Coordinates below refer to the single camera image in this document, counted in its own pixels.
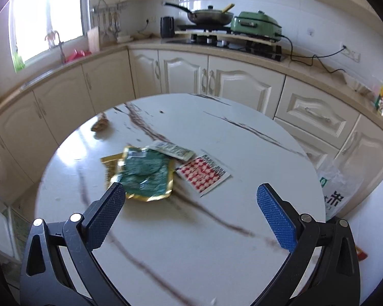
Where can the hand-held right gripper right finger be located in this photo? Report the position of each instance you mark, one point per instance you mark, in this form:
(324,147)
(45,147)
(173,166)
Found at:
(276,216)

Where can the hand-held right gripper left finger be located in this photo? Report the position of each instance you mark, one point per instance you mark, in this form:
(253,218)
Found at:
(107,216)

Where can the gold foil packet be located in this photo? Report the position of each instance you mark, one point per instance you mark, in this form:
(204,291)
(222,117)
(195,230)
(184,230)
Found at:
(112,162)

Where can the green foil packet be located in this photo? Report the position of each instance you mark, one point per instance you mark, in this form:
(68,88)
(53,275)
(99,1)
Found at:
(146,175)

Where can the red dotted sachet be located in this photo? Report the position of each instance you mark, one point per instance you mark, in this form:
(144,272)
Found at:
(202,174)

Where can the brown wrapper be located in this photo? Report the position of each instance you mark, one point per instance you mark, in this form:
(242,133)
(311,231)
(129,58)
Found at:
(99,126)

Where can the green white sachet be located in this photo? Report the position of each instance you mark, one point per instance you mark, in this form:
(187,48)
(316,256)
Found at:
(172,150)

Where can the clear rice bag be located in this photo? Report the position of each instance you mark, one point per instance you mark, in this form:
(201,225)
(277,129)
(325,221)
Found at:
(338,188)

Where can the green patterned glass door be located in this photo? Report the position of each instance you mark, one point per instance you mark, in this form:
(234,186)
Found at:
(20,232)

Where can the red plastic bag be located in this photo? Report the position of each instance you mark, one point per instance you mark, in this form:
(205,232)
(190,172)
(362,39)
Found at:
(361,254)

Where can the cream kitchen base cabinets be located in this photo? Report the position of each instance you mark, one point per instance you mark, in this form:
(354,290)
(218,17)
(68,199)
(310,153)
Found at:
(236,79)

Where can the red cloth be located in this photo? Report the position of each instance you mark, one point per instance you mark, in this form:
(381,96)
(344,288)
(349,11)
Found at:
(78,55)

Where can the black gas stove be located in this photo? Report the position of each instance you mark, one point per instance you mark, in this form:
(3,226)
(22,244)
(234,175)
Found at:
(265,51)

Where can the wooden cutting board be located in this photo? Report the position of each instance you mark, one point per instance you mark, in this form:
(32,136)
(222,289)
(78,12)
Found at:
(93,40)

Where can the green bottle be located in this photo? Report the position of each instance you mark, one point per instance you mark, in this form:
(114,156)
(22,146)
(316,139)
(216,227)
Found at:
(19,62)

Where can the stack of white dishes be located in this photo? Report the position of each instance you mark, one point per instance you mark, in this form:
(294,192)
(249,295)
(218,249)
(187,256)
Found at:
(125,38)

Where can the metal sink faucet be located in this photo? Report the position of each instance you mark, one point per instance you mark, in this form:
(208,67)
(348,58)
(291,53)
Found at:
(56,43)

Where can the green electric cooker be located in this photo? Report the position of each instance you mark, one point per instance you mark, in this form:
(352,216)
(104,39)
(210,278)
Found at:
(255,24)

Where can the black electric kettle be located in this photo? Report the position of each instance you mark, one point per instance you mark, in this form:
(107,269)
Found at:
(168,27)

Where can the kitchen window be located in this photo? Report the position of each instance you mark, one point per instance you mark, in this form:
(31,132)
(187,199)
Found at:
(44,16)

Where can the black frying pan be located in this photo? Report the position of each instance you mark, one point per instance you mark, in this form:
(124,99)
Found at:
(210,16)

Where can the white double wall outlet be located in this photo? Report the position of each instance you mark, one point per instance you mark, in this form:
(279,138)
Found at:
(351,52)

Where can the small white wall switch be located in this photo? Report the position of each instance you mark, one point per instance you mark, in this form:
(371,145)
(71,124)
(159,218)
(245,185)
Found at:
(311,32)

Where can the wall utensil rack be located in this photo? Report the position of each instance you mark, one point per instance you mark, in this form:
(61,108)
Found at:
(110,19)

